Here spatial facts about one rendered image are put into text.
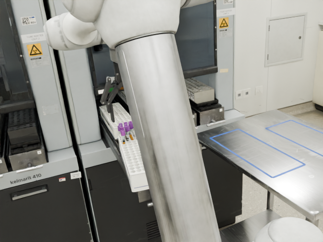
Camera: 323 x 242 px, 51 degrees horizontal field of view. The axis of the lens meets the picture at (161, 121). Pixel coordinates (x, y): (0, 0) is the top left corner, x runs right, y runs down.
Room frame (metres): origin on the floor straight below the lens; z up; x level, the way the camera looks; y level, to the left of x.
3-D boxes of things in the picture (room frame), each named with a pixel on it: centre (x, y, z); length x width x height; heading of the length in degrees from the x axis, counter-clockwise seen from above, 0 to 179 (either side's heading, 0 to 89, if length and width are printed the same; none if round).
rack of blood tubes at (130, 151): (1.03, 0.09, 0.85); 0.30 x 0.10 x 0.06; 12
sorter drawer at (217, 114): (1.82, -0.14, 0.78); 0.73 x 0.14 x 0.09; 19
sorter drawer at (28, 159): (1.54, 0.67, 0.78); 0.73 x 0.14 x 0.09; 19
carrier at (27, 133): (1.32, 0.59, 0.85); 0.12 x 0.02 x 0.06; 110
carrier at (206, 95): (1.60, -0.22, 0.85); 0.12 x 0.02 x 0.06; 108
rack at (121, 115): (1.42, 0.20, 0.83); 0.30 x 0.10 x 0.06; 19
